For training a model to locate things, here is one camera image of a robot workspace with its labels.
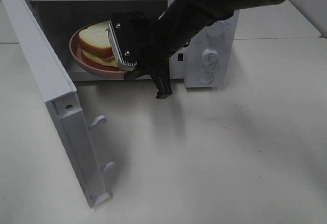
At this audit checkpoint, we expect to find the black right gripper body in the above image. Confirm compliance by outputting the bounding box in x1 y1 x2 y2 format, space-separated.
114 10 184 75

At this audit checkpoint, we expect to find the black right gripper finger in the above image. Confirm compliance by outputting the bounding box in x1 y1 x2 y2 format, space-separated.
124 67 147 79
150 62 172 99

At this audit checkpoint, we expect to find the round door release button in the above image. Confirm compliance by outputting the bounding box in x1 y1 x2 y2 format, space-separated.
198 72 214 84

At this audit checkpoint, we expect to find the toast sandwich with lettuce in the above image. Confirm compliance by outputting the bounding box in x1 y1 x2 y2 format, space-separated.
78 20 119 70

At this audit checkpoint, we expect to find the white timer knob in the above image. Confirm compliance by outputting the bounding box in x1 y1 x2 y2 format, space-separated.
201 48 220 68

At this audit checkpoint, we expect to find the pink plate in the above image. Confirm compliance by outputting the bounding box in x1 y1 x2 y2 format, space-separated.
69 25 125 80

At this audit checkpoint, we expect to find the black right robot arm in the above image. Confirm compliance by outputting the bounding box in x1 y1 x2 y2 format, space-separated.
108 0 285 99

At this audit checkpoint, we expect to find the white microwave oven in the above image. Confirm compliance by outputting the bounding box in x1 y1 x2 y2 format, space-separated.
7 0 241 91

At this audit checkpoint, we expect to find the upper white power knob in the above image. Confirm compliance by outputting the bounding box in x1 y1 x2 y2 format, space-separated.
205 21 225 37

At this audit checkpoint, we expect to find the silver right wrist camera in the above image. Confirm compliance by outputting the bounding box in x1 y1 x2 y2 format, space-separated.
108 13 139 72

